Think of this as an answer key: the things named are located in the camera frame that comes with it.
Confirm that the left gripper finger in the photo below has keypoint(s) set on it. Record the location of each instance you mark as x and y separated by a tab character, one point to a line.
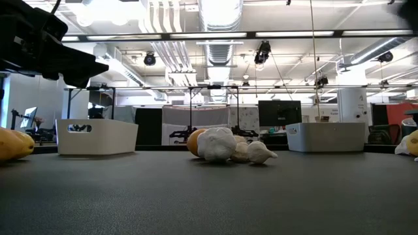
80	81
75	63

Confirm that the yellow lemon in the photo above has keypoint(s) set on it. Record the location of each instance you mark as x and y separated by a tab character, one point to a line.
28	143

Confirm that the large white garlic bulb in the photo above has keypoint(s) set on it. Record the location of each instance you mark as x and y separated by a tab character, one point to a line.
217	145

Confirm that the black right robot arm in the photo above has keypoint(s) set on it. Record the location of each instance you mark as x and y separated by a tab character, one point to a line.
408	8

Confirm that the black background robot arm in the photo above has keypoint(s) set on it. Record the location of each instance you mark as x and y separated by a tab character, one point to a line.
245	132
183	134

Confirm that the small computer monitor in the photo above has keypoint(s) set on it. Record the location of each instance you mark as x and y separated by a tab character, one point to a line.
29	117

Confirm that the white plastic basket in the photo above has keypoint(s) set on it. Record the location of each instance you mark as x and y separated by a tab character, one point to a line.
326	138
104	140

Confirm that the black ceiling spotlight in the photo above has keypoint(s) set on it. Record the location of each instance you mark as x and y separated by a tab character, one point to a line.
386	56
149	59

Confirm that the black partition panel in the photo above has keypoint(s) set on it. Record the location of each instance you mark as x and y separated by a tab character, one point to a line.
148	127

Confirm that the black beam with light strips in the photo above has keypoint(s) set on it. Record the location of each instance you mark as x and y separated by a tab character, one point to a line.
212	35

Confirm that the black table mat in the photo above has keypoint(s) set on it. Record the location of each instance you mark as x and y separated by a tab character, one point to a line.
209	196

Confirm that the large black monitor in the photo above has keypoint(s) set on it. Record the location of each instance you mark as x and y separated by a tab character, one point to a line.
279	112

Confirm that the white round column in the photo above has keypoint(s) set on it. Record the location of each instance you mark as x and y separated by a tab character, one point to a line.
351	104

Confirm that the silver ventilation duct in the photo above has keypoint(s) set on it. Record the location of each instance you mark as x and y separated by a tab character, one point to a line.
220	52

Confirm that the hanging black camera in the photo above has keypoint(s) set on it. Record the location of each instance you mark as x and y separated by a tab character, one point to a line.
263	52

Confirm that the red partition wall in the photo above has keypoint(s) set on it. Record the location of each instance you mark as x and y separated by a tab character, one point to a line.
400	114

